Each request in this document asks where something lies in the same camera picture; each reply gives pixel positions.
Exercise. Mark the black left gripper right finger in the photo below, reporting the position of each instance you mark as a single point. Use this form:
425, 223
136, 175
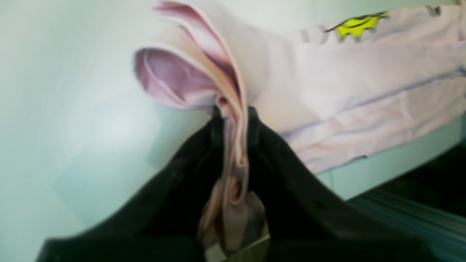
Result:
307, 222

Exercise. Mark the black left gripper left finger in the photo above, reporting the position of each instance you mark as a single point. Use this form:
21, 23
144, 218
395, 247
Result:
160, 222

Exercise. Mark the pink T-shirt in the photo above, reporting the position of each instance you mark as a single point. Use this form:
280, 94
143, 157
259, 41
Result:
334, 92

